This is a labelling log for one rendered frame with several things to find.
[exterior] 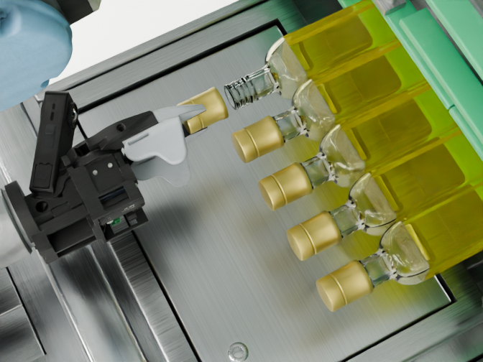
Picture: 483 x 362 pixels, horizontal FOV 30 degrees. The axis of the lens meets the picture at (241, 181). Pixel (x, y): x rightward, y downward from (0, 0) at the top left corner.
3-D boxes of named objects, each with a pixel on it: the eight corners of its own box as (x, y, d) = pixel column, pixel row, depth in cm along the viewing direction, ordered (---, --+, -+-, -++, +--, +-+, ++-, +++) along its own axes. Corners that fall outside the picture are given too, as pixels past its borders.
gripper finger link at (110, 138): (166, 136, 92) (91, 177, 91) (158, 122, 92) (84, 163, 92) (155, 118, 87) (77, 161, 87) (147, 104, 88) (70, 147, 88)
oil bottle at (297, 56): (422, -5, 103) (256, 72, 99) (431, -35, 97) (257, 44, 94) (449, 32, 101) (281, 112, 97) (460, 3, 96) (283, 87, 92)
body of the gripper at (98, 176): (155, 220, 93) (47, 272, 91) (120, 153, 96) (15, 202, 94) (148, 192, 86) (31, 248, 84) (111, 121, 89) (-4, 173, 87)
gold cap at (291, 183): (294, 170, 93) (256, 188, 92) (295, 155, 90) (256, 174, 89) (311, 198, 92) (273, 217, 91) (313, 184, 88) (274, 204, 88)
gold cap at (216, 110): (213, 96, 96) (177, 113, 96) (212, 80, 93) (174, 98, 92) (228, 123, 95) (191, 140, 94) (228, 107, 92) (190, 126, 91)
